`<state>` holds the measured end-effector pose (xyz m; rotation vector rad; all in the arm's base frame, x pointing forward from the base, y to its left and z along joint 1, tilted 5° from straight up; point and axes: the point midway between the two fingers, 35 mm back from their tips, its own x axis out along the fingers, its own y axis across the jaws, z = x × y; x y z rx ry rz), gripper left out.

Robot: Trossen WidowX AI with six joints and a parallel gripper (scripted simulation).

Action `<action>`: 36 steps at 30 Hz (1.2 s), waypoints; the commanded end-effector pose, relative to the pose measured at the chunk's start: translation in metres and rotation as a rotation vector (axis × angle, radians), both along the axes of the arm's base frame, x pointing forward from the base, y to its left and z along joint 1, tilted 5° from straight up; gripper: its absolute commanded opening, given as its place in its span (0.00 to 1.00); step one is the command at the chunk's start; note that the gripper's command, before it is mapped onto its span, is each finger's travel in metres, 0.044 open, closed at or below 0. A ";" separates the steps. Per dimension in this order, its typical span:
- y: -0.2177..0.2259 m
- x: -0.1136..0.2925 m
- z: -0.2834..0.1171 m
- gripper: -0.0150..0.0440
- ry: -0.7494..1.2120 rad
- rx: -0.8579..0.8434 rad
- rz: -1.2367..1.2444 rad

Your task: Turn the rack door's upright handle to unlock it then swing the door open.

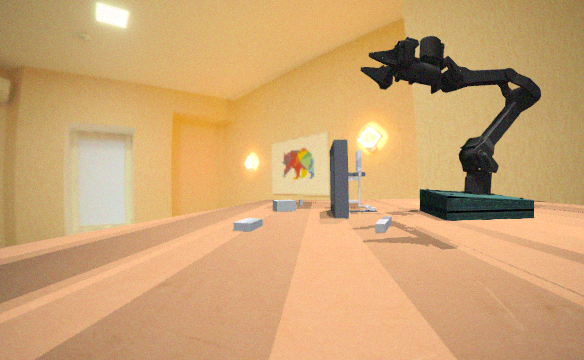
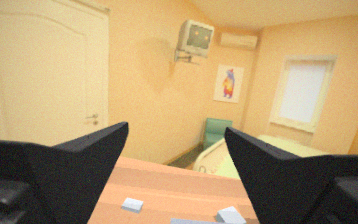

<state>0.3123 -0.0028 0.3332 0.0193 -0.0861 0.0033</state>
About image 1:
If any white rectangular bar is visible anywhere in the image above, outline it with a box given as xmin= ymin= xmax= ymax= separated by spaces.
xmin=375 ymin=216 xmax=392 ymax=233

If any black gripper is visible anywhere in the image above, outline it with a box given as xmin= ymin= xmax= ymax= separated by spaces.
xmin=361 ymin=40 xmax=425 ymax=90

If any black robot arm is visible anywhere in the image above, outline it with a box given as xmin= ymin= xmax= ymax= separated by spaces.
xmin=405 ymin=36 xmax=541 ymax=195

